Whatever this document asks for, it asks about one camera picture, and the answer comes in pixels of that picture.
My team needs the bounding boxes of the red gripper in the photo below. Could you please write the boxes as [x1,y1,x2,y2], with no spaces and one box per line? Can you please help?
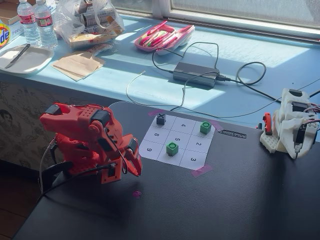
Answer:
[119,134,143,178]

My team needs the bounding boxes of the green cube with circle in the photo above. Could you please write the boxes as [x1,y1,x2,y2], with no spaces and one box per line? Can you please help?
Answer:
[199,121,212,135]
[165,141,179,156]

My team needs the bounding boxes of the black cube with cross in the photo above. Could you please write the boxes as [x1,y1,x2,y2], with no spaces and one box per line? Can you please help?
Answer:
[156,113,168,126]

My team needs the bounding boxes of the white numbered grid sheet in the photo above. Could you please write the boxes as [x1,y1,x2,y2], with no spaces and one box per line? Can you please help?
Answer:
[138,112,216,170]

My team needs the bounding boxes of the black table clamp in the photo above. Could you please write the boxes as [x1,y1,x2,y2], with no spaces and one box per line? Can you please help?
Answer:
[39,161,75,195]

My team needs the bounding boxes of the grey power adapter brick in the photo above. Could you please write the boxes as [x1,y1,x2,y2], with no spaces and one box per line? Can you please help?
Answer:
[172,61,221,88]

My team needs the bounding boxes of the brown paper napkins stack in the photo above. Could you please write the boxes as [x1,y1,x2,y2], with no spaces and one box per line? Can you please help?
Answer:
[51,51,106,82]

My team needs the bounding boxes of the patterned beige cloth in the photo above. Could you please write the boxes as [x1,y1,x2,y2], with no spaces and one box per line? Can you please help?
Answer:
[0,79,106,173]

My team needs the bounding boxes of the pink pencil case tray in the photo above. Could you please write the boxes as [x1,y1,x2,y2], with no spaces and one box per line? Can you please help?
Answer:
[134,23,177,53]

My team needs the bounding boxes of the small printed sachet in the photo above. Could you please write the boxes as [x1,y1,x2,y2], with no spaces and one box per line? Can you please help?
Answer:
[86,42,115,55]

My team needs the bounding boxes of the pink pen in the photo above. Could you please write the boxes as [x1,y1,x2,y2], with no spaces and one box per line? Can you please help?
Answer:
[147,20,168,36]

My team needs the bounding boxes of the pink pencil case lid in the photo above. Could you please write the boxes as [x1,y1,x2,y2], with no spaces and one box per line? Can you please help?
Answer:
[154,24,196,56]

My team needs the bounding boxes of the white plate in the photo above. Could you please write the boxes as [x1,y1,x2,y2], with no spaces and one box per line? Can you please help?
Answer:
[0,44,55,75]

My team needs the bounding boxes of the clear plastic bag with groceries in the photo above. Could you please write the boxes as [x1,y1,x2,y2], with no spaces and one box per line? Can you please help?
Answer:
[53,0,126,50]

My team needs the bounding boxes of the black plastic knife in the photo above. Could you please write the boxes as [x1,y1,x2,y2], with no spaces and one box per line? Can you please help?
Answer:
[4,43,31,69]

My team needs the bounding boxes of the clear water bottle red label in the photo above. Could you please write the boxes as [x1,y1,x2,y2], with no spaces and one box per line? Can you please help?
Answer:
[33,0,59,50]
[17,0,42,47]

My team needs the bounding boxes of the orange Tide detergent box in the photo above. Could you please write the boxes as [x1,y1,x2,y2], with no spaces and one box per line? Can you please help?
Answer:
[0,21,12,50]

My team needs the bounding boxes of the red wrist camera mount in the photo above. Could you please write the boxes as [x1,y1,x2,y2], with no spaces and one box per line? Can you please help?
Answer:
[100,161,123,185]

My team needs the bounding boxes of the black robot camera cable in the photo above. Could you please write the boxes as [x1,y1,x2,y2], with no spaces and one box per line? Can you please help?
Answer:
[36,162,119,203]

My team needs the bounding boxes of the white charging cable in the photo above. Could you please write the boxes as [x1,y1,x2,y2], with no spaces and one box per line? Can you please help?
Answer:
[125,71,187,109]

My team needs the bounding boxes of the white robot power cable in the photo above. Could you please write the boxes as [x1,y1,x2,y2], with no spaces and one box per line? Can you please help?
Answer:
[39,138,56,192]

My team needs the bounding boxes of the thin long black cable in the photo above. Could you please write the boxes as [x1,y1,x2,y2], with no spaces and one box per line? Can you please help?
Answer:
[170,79,320,119]

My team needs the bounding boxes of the black adapter mains cable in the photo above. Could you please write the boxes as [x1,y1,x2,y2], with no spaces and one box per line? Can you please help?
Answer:
[151,41,220,89]

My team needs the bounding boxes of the black adapter output cable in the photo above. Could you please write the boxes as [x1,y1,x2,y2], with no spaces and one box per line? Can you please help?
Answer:
[216,61,283,101]

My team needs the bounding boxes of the white window frame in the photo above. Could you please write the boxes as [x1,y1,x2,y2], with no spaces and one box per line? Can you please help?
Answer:
[109,0,320,45]

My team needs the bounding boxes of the coloured servo wires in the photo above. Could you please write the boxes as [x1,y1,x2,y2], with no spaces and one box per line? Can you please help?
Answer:
[308,104,320,126]

